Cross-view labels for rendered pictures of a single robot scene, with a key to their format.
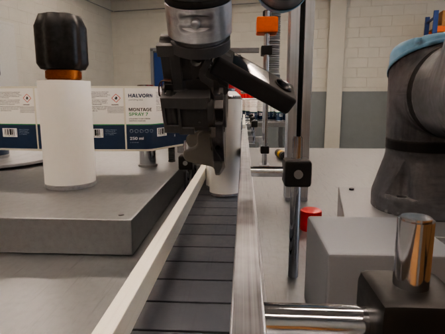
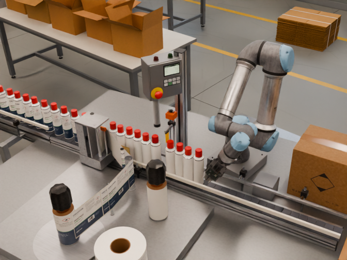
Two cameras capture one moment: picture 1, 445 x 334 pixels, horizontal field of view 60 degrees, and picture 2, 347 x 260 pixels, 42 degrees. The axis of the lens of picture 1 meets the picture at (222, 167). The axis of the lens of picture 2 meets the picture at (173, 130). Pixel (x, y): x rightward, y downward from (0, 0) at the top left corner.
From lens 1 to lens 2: 205 cm
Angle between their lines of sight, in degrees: 61
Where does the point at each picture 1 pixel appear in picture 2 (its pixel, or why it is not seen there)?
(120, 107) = (126, 174)
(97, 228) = (209, 215)
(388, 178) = not seen: hidden behind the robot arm
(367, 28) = not seen: outside the picture
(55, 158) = (166, 209)
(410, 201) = (242, 159)
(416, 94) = not seen: hidden behind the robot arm
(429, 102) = (254, 145)
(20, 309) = (234, 236)
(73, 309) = (238, 228)
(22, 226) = (199, 229)
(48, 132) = (163, 203)
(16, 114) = (93, 208)
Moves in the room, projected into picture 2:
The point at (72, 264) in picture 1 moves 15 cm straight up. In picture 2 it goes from (213, 226) to (214, 201)
